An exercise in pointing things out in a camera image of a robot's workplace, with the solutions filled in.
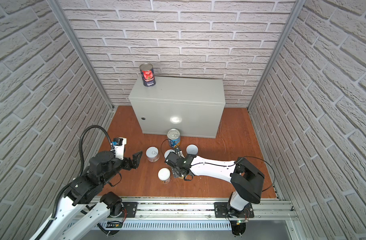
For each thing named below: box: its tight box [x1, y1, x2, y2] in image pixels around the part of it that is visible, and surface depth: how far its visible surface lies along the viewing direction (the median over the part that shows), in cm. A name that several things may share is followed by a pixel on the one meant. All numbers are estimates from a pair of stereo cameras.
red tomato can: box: [139, 63, 156, 87], surface depth 79 cm
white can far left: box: [145, 146, 160, 163], surface depth 90 cm
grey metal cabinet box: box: [128, 76, 226, 139], surface depth 87 cm
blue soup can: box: [167, 128, 181, 149], surface depth 94 cm
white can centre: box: [164, 149, 176, 159], surface depth 91 cm
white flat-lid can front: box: [158, 167, 171, 184], surface depth 81 cm
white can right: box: [186, 144, 199, 155], surface depth 92 cm
